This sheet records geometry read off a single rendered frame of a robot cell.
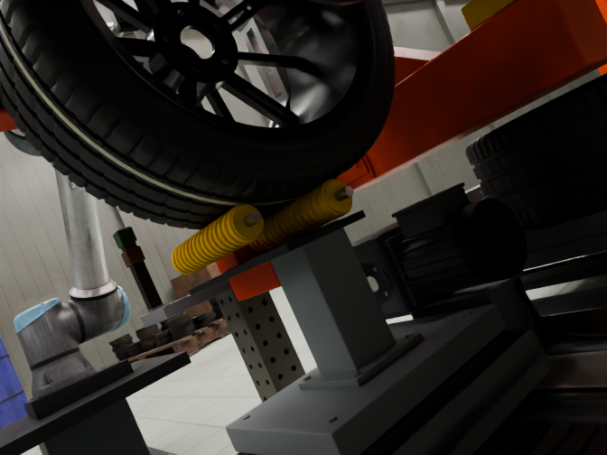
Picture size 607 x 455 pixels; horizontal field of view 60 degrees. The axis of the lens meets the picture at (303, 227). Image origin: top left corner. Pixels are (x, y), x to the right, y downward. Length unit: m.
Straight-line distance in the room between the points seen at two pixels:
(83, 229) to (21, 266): 6.57
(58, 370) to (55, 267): 6.62
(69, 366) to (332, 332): 1.14
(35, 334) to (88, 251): 0.29
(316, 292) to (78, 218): 1.12
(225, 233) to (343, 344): 0.25
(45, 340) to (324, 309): 1.17
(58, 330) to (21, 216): 6.75
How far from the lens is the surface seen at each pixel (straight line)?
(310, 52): 1.11
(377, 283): 1.08
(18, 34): 0.75
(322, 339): 0.87
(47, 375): 1.83
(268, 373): 1.38
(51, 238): 8.49
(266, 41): 1.22
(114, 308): 1.91
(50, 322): 1.84
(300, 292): 0.86
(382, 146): 1.24
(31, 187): 8.69
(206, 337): 4.62
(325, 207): 0.78
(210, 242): 0.83
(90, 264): 1.84
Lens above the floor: 0.45
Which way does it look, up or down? 2 degrees up
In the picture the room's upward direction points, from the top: 24 degrees counter-clockwise
